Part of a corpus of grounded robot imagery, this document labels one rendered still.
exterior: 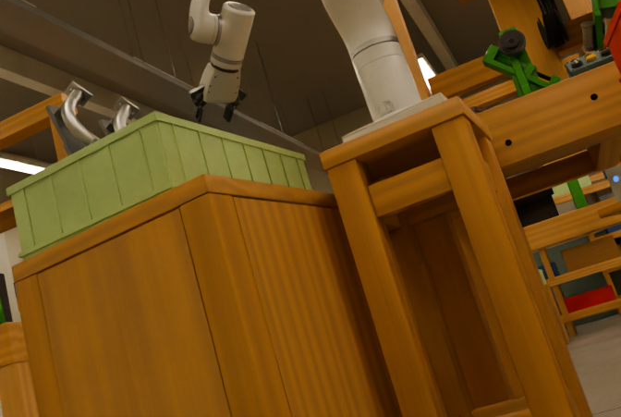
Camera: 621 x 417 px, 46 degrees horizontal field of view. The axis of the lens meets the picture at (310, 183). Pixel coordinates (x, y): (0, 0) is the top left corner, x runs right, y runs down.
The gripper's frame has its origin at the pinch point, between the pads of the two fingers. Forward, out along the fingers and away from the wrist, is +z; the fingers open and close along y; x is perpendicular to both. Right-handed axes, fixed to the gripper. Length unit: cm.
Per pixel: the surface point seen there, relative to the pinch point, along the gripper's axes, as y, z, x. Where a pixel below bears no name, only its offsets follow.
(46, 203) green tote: 52, 3, 31
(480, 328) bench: -36, 14, 80
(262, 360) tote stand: 33, -2, 87
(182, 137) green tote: 31, -18, 42
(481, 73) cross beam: -102, -16, -2
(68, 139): 43.5, -2.2, 14.1
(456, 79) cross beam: -96, -11, -6
